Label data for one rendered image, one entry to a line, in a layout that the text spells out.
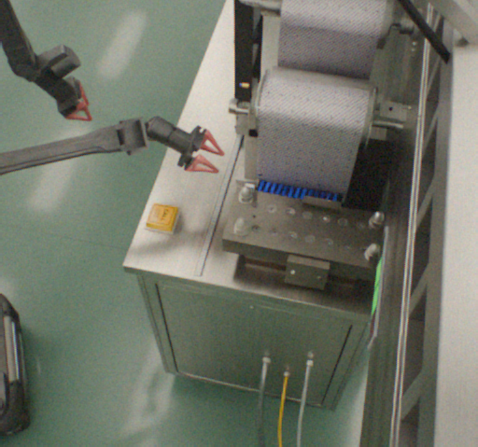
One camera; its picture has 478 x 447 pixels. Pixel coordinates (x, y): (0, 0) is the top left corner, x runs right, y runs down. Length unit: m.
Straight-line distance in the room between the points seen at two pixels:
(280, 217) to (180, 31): 2.26
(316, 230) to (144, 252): 0.46
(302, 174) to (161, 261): 0.43
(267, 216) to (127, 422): 1.16
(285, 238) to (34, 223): 1.62
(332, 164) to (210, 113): 0.56
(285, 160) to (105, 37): 2.30
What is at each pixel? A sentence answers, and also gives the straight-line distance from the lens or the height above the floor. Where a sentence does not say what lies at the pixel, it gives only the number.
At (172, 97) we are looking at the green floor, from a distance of 3.23.
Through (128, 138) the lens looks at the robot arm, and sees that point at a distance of 1.49.
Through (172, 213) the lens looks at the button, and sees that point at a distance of 1.64.
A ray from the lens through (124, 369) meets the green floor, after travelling 2.46.
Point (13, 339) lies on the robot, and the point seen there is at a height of 0.22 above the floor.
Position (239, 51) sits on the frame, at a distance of 1.73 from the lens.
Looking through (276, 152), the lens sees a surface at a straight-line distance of 1.47.
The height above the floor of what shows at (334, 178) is 1.09.
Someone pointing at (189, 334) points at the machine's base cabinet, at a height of 0.52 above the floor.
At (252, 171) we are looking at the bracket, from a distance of 1.68.
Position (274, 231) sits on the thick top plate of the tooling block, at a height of 1.02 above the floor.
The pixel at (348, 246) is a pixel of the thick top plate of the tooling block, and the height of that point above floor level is 1.03.
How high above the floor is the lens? 2.28
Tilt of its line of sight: 55 degrees down
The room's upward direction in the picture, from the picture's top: straight up
